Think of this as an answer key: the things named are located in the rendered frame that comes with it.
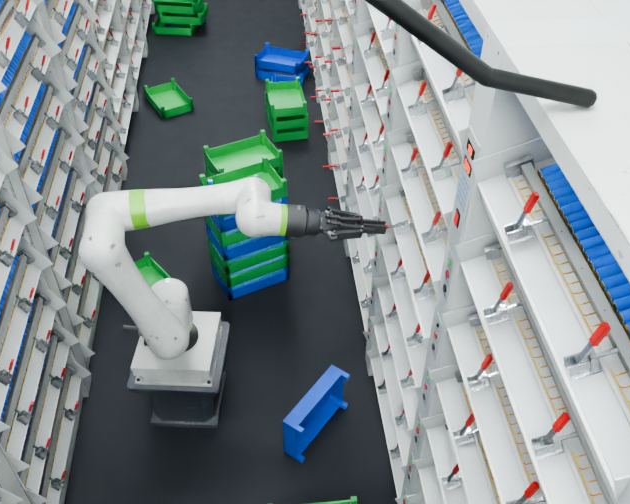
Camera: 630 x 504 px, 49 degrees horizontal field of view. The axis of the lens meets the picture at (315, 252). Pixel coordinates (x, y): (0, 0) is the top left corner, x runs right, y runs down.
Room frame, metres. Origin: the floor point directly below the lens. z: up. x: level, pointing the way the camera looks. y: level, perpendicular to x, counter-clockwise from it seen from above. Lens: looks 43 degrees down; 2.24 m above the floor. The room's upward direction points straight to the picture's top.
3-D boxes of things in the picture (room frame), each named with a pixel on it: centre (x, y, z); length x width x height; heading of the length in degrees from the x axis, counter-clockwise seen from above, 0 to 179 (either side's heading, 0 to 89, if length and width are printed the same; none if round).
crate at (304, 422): (1.44, -0.01, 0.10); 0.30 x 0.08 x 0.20; 145
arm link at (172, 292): (1.56, 0.48, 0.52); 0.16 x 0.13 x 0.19; 8
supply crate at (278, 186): (2.25, 0.29, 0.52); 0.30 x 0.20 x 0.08; 118
